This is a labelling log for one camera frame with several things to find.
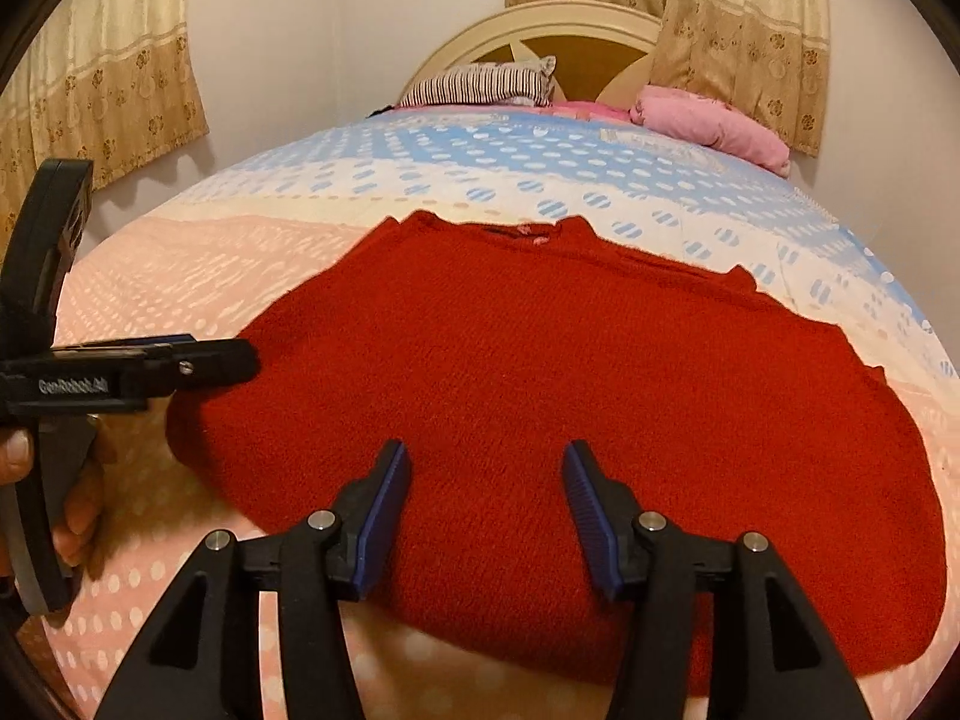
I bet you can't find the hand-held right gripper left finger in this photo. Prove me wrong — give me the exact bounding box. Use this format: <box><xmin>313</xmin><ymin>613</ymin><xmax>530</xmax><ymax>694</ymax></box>
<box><xmin>94</xmin><ymin>439</ymin><xmax>412</xmax><ymax>720</ymax></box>

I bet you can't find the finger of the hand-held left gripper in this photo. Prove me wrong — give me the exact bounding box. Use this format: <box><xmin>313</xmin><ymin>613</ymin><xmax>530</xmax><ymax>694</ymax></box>
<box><xmin>142</xmin><ymin>334</ymin><xmax>261</xmax><ymax>396</ymax></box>

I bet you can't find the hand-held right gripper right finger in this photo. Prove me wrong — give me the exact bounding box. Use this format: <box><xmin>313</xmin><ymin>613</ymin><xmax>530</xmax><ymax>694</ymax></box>
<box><xmin>562</xmin><ymin>441</ymin><xmax>875</xmax><ymax>720</ymax></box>

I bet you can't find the red knitted sweater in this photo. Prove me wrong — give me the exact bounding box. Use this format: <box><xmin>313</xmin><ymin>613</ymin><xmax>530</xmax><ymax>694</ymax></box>
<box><xmin>166</xmin><ymin>210</ymin><xmax>947</xmax><ymax>695</ymax></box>

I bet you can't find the person's left hand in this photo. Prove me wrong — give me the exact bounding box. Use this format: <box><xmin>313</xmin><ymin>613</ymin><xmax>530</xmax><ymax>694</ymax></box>
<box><xmin>0</xmin><ymin>427</ymin><xmax>115</xmax><ymax>571</ymax></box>

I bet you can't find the dotted pink and blue blanket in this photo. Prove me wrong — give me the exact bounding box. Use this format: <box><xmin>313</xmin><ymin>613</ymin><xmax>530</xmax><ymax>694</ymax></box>
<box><xmin>15</xmin><ymin>106</ymin><xmax>960</xmax><ymax>720</ymax></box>

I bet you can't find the striped pillow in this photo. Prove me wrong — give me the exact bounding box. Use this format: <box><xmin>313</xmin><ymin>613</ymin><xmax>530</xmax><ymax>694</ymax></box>
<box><xmin>395</xmin><ymin>56</ymin><xmax>557</xmax><ymax>107</ymax></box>

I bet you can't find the pink bed sheet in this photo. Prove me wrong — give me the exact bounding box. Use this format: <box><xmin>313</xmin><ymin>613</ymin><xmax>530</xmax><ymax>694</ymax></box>
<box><xmin>551</xmin><ymin>99</ymin><xmax>635</xmax><ymax>123</ymax></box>

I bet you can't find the pink pillow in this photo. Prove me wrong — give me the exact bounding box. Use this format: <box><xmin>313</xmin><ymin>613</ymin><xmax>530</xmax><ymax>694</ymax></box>
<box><xmin>628</xmin><ymin>85</ymin><xmax>792</xmax><ymax>179</ymax></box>

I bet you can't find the cream wooden headboard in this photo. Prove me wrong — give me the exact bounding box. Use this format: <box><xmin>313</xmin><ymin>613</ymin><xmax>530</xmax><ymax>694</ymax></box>
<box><xmin>403</xmin><ymin>1</ymin><xmax>668</xmax><ymax>107</ymax></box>

